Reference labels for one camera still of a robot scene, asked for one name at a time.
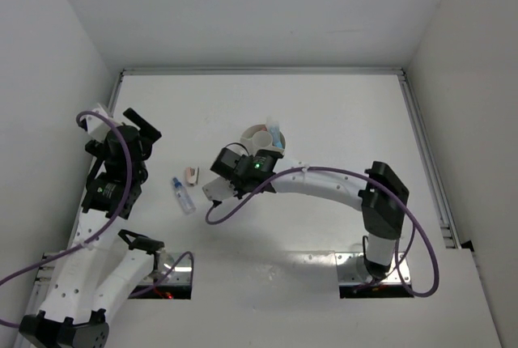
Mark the blue highlighter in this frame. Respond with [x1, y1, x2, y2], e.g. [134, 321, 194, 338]
[265, 117, 283, 149]

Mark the clear blue-cap bottle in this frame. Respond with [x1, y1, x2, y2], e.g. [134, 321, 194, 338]
[172, 177, 196, 214]

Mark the pink highlighter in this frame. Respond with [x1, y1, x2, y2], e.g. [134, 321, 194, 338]
[253, 124, 267, 133]

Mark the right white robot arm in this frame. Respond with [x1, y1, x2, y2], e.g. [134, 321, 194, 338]
[202, 147, 410, 281]

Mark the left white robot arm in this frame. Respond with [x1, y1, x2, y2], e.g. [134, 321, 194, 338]
[19, 107, 164, 347]

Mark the white round divided organizer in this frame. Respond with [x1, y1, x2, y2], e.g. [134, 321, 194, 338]
[239, 125, 287, 156]

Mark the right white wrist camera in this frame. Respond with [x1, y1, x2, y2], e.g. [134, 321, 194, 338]
[202, 176, 236, 202]

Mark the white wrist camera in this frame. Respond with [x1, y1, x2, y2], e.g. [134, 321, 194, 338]
[202, 176, 236, 202]
[76, 103, 120, 142]

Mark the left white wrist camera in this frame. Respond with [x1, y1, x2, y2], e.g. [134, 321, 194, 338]
[76, 103, 120, 142]

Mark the aluminium frame rail back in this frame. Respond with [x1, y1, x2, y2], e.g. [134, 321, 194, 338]
[121, 66, 405, 76]

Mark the aluminium frame rail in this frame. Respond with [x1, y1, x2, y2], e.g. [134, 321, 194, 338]
[12, 70, 124, 347]
[398, 70, 461, 249]
[121, 66, 405, 76]

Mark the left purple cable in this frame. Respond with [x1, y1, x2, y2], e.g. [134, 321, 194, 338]
[0, 110, 194, 318]

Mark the purple cable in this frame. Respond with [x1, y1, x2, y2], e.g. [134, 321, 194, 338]
[0, 110, 194, 318]
[205, 166, 440, 298]

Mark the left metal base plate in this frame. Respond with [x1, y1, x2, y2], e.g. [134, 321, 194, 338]
[143, 253, 193, 286]

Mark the metal base plate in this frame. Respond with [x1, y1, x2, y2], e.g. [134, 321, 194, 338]
[334, 252, 411, 286]
[143, 253, 193, 286]

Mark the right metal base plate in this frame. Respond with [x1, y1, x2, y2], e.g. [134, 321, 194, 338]
[334, 252, 411, 286]

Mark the aluminium frame rail left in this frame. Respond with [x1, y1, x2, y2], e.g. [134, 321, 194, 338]
[12, 70, 124, 347]

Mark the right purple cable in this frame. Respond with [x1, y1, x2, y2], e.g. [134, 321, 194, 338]
[205, 166, 440, 298]

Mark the aluminium frame rail right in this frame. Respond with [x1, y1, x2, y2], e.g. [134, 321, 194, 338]
[398, 70, 461, 249]

